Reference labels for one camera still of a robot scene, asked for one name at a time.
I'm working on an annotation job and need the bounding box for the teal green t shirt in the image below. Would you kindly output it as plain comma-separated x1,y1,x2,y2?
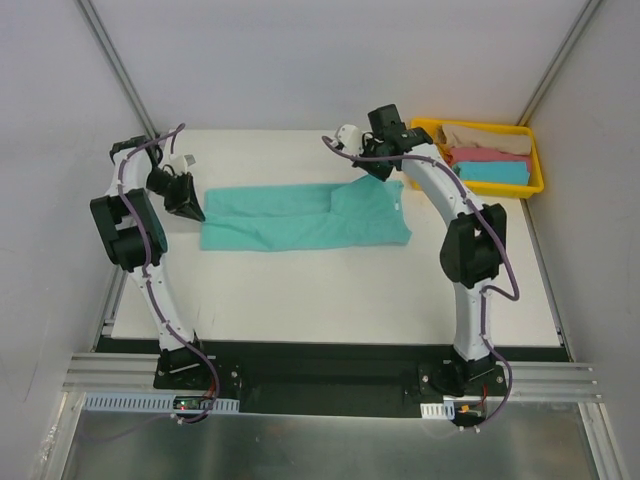
200,175,412,252

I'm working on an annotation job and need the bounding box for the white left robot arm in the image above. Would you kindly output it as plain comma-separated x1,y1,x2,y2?
90,130,205,355

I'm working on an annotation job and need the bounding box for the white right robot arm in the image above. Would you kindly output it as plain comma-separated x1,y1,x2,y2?
335,104,506,395

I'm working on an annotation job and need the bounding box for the pink rolled t shirt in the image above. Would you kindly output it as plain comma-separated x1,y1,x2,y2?
445,147,530,164

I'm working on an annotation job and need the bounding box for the beige rolled t shirt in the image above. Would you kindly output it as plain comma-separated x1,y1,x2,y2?
436,124,532,155

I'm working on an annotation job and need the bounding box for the blue rolled t shirt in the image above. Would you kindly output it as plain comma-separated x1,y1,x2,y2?
452,162,530,186

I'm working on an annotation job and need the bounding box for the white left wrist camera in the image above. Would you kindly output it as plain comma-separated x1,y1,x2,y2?
168,154,196,175

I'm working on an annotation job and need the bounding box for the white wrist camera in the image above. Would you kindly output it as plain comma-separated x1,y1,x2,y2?
168,154,196,175
332,124,363,156

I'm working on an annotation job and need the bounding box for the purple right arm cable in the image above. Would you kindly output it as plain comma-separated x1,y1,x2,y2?
320,135,520,434

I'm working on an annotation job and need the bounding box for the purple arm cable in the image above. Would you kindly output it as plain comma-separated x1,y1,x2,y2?
320,135,520,434
115,122,221,426

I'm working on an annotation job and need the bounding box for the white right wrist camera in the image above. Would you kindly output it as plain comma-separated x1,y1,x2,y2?
332,124,363,156

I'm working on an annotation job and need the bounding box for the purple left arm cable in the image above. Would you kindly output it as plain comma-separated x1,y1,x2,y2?
115,122,221,426

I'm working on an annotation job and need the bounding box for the aluminium rail frame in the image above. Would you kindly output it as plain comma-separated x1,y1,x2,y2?
64,338,604,403

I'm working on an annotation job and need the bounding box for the left aluminium corner post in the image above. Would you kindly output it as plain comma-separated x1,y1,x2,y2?
74,0,158,137

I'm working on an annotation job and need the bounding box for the aluminium corner post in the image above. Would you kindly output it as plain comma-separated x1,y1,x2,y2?
516,0,605,126
74,0,158,137

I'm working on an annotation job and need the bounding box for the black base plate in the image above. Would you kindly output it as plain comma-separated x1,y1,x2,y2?
94,335,516,419

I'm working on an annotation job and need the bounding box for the left white cable duct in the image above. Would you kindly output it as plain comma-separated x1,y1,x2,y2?
84,393,240,415

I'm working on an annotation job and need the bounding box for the white cable duct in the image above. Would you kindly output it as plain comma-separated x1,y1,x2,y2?
420,400,455,421
84,393,240,415

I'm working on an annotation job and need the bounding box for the right aluminium corner post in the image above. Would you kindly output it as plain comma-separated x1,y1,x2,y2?
516,0,605,126

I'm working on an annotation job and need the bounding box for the right white cable duct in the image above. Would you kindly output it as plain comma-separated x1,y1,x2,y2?
420,400,455,421

